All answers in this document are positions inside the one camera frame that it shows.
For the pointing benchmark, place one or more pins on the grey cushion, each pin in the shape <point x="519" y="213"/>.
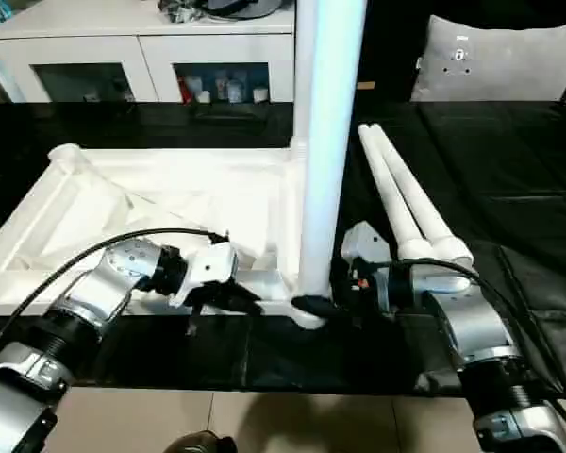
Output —
<point x="500" y="61"/>

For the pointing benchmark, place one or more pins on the black mat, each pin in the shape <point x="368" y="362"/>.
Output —
<point x="500" y="189"/>

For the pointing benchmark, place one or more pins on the black cabinet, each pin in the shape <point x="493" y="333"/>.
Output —
<point x="391" y="42"/>

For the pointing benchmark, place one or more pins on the white cabinet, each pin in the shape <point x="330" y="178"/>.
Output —
<point x="99" y="47"/>

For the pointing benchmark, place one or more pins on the dark clutter pile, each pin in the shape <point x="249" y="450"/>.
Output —
<point x="179" y="11"/>

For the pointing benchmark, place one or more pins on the dark bag on cabinet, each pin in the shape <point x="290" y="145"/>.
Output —
<point x="245" y="7"/>

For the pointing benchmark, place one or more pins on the small gold label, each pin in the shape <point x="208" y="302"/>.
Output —
<point x="367" y="85"/>

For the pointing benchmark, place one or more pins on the white plastic table leg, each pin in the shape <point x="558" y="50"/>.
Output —
<point x="391" y="198"/>
<point x="302" y="71"/>
<point x="424" y="203"/>
<point x="330" y="141"/>

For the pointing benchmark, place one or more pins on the dark robot left foot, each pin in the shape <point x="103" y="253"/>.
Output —
<point x="200" y="444"/>

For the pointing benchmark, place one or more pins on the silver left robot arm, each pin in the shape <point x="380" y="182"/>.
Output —
<point x="104" y="283"/>

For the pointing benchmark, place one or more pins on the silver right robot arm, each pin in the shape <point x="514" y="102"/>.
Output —
<point x="471" y="325"/>

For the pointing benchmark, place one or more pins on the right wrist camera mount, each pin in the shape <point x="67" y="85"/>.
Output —
<point x="365" y="243"/>

